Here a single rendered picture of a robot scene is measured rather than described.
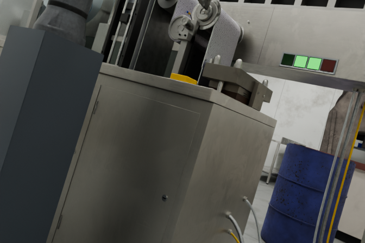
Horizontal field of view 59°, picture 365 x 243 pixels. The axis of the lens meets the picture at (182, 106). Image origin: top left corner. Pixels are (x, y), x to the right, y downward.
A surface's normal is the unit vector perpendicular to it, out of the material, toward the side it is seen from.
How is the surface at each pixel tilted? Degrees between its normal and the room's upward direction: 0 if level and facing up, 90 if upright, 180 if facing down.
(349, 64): 90
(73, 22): 72
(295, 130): 90
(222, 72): 90
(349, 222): 90
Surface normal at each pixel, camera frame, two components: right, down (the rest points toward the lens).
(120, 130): -0.54, -0.18
